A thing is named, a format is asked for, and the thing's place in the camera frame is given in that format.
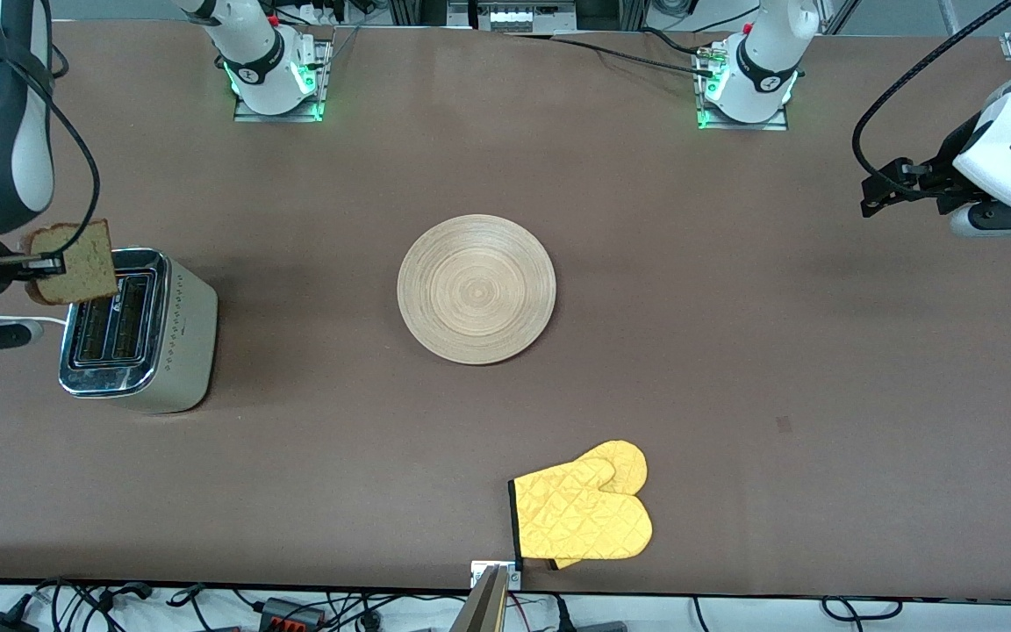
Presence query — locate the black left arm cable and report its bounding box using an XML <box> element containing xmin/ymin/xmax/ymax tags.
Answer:
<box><xmin>852</xmin><ymin>0</ymin><xmax>1011</xmax><ymax>178</ymax></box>

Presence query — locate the grey electrical terminal box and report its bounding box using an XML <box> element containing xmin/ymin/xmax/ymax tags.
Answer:
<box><xmin>469</xmin><ymin>0</ymin><xmax>578</xmax><ymax>32</ymax></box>

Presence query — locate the black looped floor cable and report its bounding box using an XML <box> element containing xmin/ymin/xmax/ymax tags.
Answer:
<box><xmin>821</xmin><ymin>596</ymin><xmax>903</xmax><ymax>623</ymax></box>

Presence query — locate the red black connector block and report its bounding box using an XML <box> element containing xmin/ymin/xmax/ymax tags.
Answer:
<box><xmin>258</xmin><ymin>597</ymin><xmax>327</xmax><ymax>632</ymax></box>

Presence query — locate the aluminium profile post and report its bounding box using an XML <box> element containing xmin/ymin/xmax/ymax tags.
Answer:
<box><xmin>448</xmin><ymin>564</ymin><xmax>511</xmax><ymax>632</ymax></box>

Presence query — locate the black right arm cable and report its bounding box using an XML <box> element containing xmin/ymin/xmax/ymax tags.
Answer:
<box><xmin>32</xmin><ymin>0</ymin><xmax>103</xmax><ymax>233</ymax></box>

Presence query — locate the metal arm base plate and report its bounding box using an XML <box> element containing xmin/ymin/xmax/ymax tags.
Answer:
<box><xmin>696</xmin><ymin>44</ymin><xmax>791</xmax><ymax>133</ymax></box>
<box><xmin>233</xmin><ymin>39</ymin><xmax>332</xmax><ymax>124</ymax></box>

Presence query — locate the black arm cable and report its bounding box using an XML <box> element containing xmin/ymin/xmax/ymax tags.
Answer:
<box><xmin>32</xmin><ymin>0</ymin><xmax>103</xmax><ymax>233</ymax></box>
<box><xmin>852</xmin><ymin>0</ymin><xmax>1011</xmax><ymax>178</ymax></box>

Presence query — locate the silver two-slot toaster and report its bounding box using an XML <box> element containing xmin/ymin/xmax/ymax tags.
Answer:
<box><xmin>58</xmin><ymin>248</ymin><xmax>219</xmax><ymax>414</ymax></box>

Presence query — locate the round wooden plate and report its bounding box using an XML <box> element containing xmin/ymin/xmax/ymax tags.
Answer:
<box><xmin>397</xmin><ymin>214</ymin><xmax>557</xmax><ymax>366</ymax></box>

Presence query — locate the yellow quilted oven mitt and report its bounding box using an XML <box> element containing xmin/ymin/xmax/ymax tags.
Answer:
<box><xmin>508</xmin><ymin>456</ymin><xmax>654</xmax><ymax>564</ymax></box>
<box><xmin>549</xmin><ymin>441</ymin><xmax>649</xmax><ymax>571</ymax></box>

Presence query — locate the small metal post bracket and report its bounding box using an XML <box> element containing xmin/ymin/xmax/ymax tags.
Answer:
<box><xmin>470</xmin><ymin>560</ymin><xmax>523</xmax><ymax>591</ymax></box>

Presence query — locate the thick black table cable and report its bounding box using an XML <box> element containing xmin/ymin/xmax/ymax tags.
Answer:
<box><xmin>642</xmin><ymin>26</ymin><xmax>719</xmax><ymax>59</ymax></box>

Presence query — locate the thin black table cable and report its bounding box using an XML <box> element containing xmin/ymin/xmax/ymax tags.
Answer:
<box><xmin>549</xmin><ymin>35</ymin><xmax>715</xmax><ymax>75</ymax></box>

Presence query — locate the brown bread slice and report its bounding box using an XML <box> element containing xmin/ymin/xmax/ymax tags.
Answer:
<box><xmin>23</xmin><ymin>219</ymin><xmax>120</xmax><ymax>306</ymax></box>

